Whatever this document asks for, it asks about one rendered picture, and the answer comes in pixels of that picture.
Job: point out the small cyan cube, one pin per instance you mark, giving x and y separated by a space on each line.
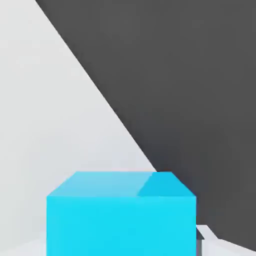
121 224

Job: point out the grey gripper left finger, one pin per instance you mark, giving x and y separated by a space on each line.
34 248

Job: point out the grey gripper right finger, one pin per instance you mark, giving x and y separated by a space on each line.
216 248

